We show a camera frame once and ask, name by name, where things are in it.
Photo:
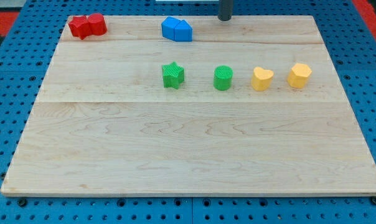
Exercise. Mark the yellow hexagon block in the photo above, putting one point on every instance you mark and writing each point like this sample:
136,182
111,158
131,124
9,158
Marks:
299,75

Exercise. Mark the red star block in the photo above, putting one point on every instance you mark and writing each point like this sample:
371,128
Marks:
80,27

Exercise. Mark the light wooden board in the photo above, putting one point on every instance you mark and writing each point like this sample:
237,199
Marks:
103,125

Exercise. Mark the green circle block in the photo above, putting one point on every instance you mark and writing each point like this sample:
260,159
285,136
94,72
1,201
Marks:
222,77

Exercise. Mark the blue pentagon block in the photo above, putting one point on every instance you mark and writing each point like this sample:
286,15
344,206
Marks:
183,32

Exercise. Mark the red circle block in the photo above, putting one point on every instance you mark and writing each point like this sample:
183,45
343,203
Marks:
97,24

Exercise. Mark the green star block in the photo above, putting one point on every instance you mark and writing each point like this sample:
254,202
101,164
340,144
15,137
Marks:
172,75

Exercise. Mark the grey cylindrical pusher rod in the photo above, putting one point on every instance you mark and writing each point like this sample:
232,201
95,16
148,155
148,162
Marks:
225,10

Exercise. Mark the yellow heart block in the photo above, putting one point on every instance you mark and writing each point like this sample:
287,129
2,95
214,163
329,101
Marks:
261,79

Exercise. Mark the blue cube block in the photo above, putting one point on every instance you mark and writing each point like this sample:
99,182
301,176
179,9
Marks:
168,27

